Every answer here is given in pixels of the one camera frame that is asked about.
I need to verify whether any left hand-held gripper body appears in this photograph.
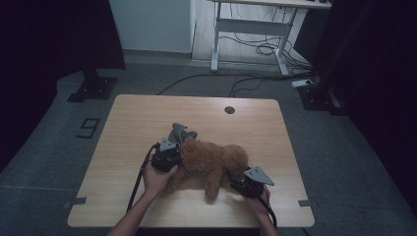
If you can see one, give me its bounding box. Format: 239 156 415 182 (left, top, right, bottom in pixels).
150 138 182 173

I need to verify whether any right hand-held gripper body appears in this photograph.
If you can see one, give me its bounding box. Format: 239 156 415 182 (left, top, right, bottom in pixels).
230 165 275 199

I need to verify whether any brown teddy bear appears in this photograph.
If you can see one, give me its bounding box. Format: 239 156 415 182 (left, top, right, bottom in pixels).
161 137 250 202

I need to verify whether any person's left hand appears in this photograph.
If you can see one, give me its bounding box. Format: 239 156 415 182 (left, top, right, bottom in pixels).
143 162 179 196

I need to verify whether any person's right hand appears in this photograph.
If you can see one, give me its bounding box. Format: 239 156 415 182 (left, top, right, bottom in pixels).
246 186 271 217

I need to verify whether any white power strip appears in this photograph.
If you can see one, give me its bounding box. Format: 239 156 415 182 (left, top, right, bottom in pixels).
291 78 315 89

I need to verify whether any dark curtain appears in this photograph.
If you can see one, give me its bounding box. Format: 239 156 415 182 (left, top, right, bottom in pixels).
0 0 127 173
310 0 417 214

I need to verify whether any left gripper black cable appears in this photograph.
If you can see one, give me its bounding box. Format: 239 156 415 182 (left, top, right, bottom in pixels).
126 143 160 213

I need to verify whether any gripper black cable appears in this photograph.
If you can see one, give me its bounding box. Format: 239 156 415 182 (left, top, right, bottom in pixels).
259 195 278 229
126 143 160 213

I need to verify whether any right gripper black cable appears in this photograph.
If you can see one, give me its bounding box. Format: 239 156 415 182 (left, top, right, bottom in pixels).
259 195 278 229

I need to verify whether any long black floor cable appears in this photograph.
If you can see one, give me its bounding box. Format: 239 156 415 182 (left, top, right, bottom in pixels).
156 72 313 98

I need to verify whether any black stand base plate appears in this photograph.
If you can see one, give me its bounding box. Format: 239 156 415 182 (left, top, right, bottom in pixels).
67 68 119 103
297 78 346 116

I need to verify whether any tangle of black floor cables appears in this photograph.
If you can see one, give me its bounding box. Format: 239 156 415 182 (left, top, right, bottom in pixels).
218 31 313 72

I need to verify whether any white metal-frame desk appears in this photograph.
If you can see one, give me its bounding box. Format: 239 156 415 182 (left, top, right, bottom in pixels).
208 0 332 77

